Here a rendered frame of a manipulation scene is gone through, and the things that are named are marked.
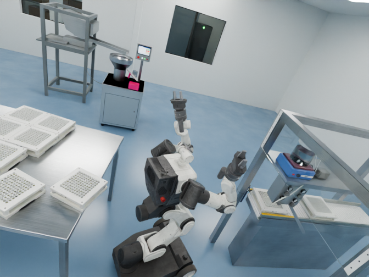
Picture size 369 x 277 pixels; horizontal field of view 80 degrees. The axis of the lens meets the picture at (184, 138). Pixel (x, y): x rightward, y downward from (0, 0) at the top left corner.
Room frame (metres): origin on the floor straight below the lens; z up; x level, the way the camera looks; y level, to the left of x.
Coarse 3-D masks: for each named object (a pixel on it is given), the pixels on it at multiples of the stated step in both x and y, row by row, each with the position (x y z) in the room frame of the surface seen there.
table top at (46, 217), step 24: (72, 144) 1.41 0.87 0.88; (96, 144) 1.51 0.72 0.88; (120, 144) 1.65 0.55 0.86; (24, 168) 1.02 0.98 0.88; (48, 168) 1.09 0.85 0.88; (72, 168) 1.16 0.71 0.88; (96, 168) 1.24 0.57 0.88; (48, 192) 0.90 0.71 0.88; (0, 216) 0.67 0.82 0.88; (24, 216) 0.71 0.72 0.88; (48, 216) 0.75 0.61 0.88; (72, 216) 0.80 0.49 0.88
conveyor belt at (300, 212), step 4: (248, 196) 1.56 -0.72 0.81; (252, 200) 1.51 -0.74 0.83; (252, 204) 1.47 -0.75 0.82; (284, 204) 1.59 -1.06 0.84; (256, 208) 1.42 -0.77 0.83; (288, 208) 1.55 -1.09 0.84; (296, 208) 1.59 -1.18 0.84; (300, 208) 1.61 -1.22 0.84; (256, 212) 1.39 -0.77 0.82; (296, 212) 1.54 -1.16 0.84; (300, 212) 1.56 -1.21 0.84; (304, 212) 1.57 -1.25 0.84; (256, 216) 1.36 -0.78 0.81; (300, 216) 1.51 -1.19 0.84; (304, 216) 1.52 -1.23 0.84
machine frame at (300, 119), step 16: (288, 112) 1.62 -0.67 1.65; (304, 128) 1.39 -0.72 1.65; (336, 128) 1.72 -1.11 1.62; (352, 128) 1.76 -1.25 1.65; (320, 144) 1.21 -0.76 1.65; (256, 160) 1.59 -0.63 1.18; (368, 160) 1.92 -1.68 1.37; (240, 192) 1.59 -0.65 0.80; (224, 224) 1.60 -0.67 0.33; (336, 272) 0.71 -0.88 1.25; (368, 272) 0.67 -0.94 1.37
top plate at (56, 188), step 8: (80, 168) 1.11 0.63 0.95; (96, 176) 1.09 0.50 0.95; (56, 184) 0.92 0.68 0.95; (72, 184) 0.96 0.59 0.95; (104, 184) 1.05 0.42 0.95; (56, 192) 0.88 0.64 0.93; (64, 192) 0.88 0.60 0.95; (80, 192) 0.92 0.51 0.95; (88, 192) 0.94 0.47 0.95; (96, 192) 0.96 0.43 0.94; (72, 200) 0.85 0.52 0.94; (80, 200) 0.87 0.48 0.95; (88, 200) 0.89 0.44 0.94
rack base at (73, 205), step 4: (104, 188) 1.06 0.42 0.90; (100, 192) 1.01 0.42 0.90; (56, 196) 0.88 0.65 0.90; (60, 196) 0.88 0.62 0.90; (96, 196) 0.97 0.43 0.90; (60, 200) 0.87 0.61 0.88; (64, 200) 0.87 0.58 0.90; (68, 200) 0.88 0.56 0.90; (92, 200) 0.93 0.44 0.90; (68, 204) 0.86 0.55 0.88; (72, 204) 0.86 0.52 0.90; (76, 204) 0.86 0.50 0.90; (88, 204) 0.90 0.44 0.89; (76, 208) 0.85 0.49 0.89; (84, 208) 0.86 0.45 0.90
